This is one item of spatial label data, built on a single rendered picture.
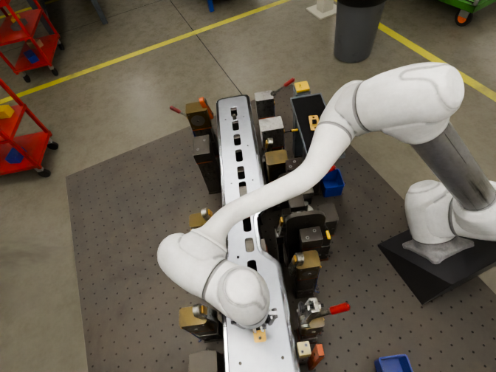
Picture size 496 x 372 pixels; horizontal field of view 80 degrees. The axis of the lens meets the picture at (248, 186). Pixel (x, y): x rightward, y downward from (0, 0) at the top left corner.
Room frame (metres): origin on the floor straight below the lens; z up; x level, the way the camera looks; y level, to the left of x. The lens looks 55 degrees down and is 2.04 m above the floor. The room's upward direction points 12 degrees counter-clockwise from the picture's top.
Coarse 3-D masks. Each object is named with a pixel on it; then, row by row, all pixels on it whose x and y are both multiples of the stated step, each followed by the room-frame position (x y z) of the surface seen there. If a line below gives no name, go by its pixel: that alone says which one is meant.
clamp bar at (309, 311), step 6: (312, 300) 0.18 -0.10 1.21; (300, 306) 0.18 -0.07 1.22; (306, 306) 0.17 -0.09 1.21; (312, 306) 0.17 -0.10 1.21; (318, 306) 0.17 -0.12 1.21; (300, 312) 0.17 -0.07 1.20; (306, 312) 0.18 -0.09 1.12; (312, 312) 0.16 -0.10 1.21; (318, 312) 0.16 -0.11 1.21; (306, 318) 0.16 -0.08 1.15; (312, 318) 0.16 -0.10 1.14; (300, 324) 0.16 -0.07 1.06
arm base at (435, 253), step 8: (456, 240) 0.36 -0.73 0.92; (464, 240) 0.36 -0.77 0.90; (408, 248) 0.40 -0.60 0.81; (416, 248) 0.38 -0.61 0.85; (424, 248) 0.36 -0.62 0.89; (432, 248) 0.35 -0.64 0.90; (440, 248) 0.34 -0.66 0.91; (448, 248) 0.34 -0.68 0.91; (456, 248) 0.33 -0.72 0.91; (464, 248) 0.33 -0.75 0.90; (424, 256) 0.34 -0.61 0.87; (432, 256) 0.32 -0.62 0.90; (440, 256) 0.32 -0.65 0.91; (448, 256) 0.31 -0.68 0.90
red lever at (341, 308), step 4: (340, 304) 0.18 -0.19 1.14; (344, 304) 0.17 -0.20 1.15; (348, 304) 0.17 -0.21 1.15; (328, 308) 0.18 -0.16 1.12; (332, 308) 0.17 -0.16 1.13; (336, 308) 0.17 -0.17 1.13; (340, 308) 0.17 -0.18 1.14; (344, 308) 0.16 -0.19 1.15; (348, 308) 0.16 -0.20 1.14; (320, 312) 0.17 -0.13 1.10; (324, 312) 0.17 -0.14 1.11; (328, 312) 0.17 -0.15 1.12; (332, 312) 0.16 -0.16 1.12; (336, 312) 0.16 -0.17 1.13; (340, 312) 0.16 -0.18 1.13; (300, 316) 0.18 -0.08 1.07; (304, 316) 0.18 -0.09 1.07; (316, 316) 0.17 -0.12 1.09; (320, 316) 0.16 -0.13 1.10
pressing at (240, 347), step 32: (224, 128) 1.11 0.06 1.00; (224, 160) 0.91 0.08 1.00; (256, 160) 0.87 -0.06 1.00; (224, 192) 0.73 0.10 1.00; (256, 224) 0.55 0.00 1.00; (256, 256) 0.42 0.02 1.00; (224, 320) 0.23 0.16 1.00; (288, 320) 0.19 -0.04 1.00; (224, 352) 0.14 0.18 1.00; (256, 352) 0.12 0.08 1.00; (288, 352) 0.10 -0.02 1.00
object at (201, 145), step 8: (200, 136) 1.07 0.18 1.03; (208, 136) 1.05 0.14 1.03; (200, 144) 1.01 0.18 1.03; (208, 144) 1.00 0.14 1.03; (200, 152) 0.96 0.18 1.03; (208, 152) 0.95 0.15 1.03; (200, 160) 0.95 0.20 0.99; (208, 160) 0.95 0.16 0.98; (200, 168) 0.95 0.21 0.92; (208, 168) 0.95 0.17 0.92; (216, 168) 1.00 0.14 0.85; (208, 176) 0.95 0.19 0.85; (216, 176) 0.95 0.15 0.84; (208, 184) 0.95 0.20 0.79; (216, 184) 0.95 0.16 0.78; (208, 192) 0.96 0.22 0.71; (216, 192) 0.95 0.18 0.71
